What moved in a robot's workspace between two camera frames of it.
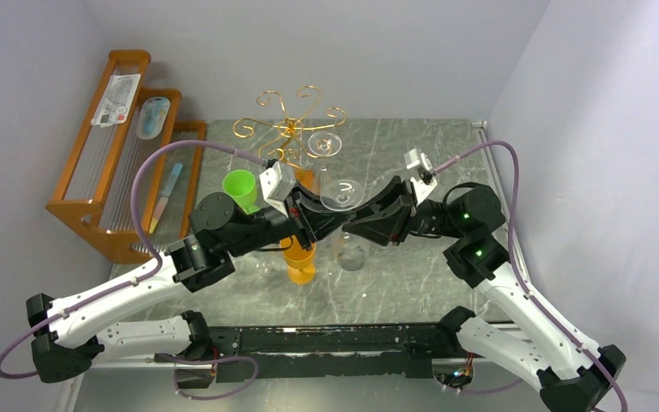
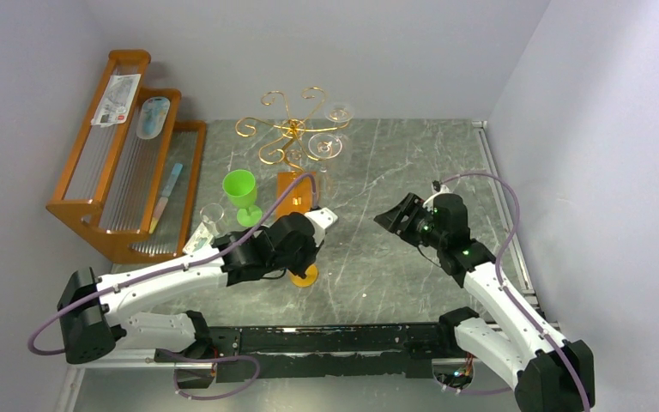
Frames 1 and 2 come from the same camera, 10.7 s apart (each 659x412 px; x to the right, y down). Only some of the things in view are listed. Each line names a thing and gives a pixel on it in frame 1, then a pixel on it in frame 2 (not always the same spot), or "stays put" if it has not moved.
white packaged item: (117, 99) stays put
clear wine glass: (323, 144) stays put
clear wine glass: (352, 249) → (339, 115)
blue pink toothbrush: (164, 198) stays put
